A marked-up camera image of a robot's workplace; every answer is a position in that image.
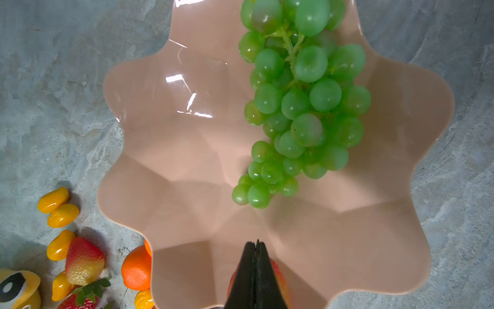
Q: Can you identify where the red fake strawberry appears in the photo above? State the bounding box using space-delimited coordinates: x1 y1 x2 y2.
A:
226 259 293 309

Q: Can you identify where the pale fake strawberry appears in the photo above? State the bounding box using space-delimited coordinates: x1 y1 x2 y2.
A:
58 278 111 309
64 237 105 286

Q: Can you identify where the pale fake strawberry upper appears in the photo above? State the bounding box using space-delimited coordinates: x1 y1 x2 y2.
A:
64 237 105 286

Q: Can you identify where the orange fake tangerine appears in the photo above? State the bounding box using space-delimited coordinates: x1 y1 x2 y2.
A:
121 245 152 291
145 240 153 256

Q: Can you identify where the green fake grape bunch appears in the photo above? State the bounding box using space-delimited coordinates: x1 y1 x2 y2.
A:
232 0 371 209

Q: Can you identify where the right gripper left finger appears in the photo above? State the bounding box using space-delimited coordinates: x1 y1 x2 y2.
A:
224 242 255 309

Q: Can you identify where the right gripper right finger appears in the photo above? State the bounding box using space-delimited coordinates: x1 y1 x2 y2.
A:
255 240 288 309

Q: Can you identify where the pale fake strawberry lower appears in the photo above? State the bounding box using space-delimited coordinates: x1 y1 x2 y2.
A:
58 278 111 309

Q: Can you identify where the pink scalloped fruit bowl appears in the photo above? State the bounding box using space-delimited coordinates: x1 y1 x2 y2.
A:
97 1 454 308

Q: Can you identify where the yellow fake kumquat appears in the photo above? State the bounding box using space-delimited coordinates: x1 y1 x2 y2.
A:
51 271 77 302
37 187 69 214
135 289 155 309
47 203 80 228
46 230 76 261

